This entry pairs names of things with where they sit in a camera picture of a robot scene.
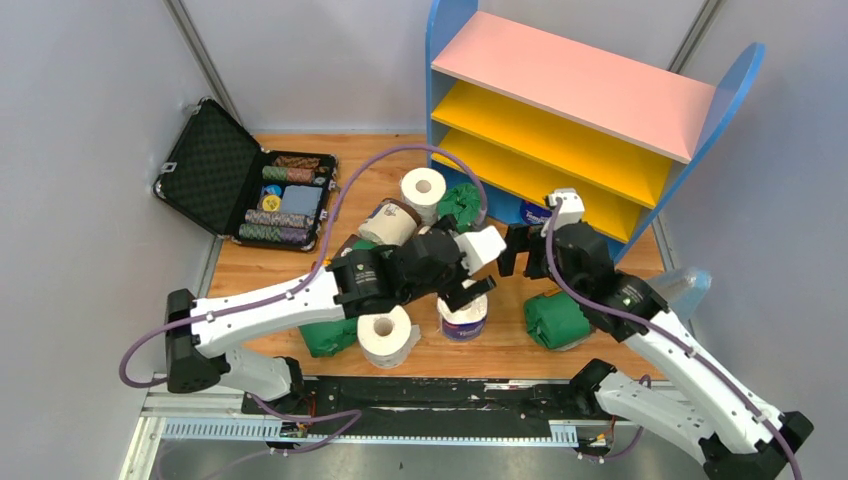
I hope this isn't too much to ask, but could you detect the blue Tempo tissue pack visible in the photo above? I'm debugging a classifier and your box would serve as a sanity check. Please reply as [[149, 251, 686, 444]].
[[519, 200, 552, 225]]

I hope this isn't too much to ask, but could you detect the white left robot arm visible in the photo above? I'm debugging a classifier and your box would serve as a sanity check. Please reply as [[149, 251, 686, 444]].
[[165, 216, 506, 413]]

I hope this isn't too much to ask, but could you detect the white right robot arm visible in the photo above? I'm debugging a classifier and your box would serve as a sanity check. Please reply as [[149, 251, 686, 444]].
[[498, 222, 814, 479]]

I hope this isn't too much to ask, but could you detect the blue shelf with coloured boards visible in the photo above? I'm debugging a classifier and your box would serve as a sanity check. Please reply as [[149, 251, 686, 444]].
[[425, 1, 765, 261]]

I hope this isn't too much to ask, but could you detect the plain green wrapped roll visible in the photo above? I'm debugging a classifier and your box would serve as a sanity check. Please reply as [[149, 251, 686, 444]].
[[434, 183, 485, 233]]

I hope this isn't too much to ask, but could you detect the plain white paper towel roll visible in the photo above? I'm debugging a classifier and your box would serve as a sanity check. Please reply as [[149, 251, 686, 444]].
[[400, 167, 447, 225]]

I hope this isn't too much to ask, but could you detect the green wrapped roll right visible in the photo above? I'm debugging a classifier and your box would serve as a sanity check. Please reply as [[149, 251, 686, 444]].
[[523, 290, 593, 351]]

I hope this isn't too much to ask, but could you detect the cream wrapped roll blue picture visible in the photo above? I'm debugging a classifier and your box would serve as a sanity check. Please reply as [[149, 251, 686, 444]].
[[358, 198, 422, 245]]

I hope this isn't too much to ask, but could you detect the white paper towel roll front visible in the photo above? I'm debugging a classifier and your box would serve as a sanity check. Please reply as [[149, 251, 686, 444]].
[[357, 306, 421, 369]]

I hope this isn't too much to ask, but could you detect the green wrapped roll brown band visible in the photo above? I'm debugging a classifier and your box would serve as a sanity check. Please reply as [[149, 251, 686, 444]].
[[324, 234, 376, 265]]

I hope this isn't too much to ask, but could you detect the green wrapped roll front left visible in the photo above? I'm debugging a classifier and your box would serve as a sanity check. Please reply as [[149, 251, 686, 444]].
[[299, 318, 357, 358]]

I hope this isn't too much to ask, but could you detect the blue playing card deck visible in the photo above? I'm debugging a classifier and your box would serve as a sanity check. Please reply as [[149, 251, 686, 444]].
[[280, 185, 323, 217]]

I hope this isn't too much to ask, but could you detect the yellow big blind button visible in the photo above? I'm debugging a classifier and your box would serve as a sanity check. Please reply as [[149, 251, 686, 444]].
[[259, 194, 282, 212]]

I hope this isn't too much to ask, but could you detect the blue small blind button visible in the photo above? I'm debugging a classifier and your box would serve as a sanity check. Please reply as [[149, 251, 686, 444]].
[[262, 185, 282, 196]]

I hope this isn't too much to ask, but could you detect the black poker chip case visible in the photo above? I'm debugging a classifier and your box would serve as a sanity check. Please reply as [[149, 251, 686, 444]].
[[152, 98, 339, 252]]

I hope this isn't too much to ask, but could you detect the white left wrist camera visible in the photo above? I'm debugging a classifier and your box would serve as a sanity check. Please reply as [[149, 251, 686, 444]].
[[454, 225, 506, 275]]

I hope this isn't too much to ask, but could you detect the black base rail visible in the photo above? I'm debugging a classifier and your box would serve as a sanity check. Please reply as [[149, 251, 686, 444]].
[[268, 376, 612, 439]]

